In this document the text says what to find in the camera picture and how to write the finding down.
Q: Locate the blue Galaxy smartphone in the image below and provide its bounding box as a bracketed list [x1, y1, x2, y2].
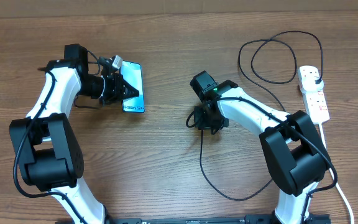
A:
[120, 61, 145, 113]

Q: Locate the black USB charging cable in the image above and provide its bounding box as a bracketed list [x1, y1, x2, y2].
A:
[199, 30, 324, 202]

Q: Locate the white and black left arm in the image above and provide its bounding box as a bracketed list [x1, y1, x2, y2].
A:
[9, 44, 145, 223]

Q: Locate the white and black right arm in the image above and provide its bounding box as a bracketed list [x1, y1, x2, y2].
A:
[189, 71, 337, 223]

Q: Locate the white power extension strip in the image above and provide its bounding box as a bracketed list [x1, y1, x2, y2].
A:
[298, 65, 330, 124]

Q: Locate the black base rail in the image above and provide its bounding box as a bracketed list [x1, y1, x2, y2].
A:
[54, 213, 332, 224]

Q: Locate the white power strip cord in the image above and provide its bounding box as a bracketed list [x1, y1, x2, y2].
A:
[318, 122, 356, 224]

